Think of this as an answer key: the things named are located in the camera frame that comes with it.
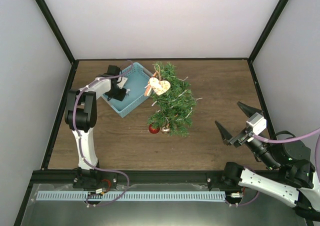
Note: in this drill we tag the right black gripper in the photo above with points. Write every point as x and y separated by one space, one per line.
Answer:
226 136

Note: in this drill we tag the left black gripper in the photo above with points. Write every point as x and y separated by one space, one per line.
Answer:
120 97

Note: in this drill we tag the gingerbread figure ornament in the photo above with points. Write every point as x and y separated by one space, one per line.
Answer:
148 88

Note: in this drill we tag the brown heart ornament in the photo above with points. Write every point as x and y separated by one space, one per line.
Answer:
158 83

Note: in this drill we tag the red ball ornament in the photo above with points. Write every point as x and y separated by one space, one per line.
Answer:
153 129

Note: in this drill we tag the small green christmas tree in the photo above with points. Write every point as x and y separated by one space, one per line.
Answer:
175 107

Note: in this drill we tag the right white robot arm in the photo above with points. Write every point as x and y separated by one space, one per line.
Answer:
297 182

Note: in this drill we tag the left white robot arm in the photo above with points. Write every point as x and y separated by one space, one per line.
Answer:
81 112

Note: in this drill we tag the blue plastic basket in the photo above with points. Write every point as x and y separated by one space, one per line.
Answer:
138 78

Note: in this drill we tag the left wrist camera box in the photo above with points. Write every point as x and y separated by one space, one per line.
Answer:
121 82

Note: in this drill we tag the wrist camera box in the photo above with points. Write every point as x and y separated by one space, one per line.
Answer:
255 125
121 82

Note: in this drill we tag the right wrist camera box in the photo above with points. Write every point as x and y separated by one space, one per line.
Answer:
255 125

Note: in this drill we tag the black aluminium front rail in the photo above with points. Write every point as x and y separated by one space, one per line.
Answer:
92 179

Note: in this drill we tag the light blue cable duct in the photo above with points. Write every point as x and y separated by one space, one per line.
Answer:
139 196

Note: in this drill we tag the black frame post left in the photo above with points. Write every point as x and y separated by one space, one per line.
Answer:
42 5

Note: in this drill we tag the black frame post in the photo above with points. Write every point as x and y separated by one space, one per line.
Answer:
280 6
42 5

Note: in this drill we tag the black frame post right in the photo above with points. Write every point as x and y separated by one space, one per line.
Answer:
280 6

